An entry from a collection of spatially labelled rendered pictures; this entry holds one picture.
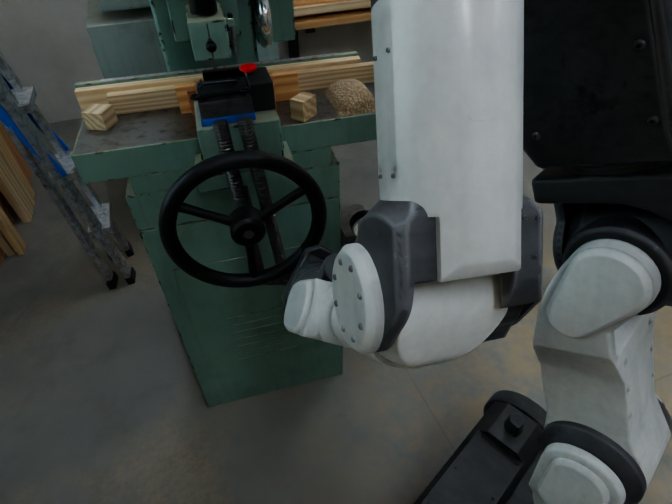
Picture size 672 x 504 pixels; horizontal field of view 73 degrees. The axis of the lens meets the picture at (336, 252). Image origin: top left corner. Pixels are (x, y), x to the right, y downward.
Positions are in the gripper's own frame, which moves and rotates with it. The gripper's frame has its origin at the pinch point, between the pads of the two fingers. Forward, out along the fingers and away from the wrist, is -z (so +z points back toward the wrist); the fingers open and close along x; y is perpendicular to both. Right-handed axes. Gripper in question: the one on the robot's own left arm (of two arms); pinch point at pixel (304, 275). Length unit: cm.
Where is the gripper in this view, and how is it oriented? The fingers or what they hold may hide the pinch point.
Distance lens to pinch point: 80.3
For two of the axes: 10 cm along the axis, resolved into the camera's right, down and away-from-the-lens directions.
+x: 4.6, -8.9, -0.5
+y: -8.6, -4.3, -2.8
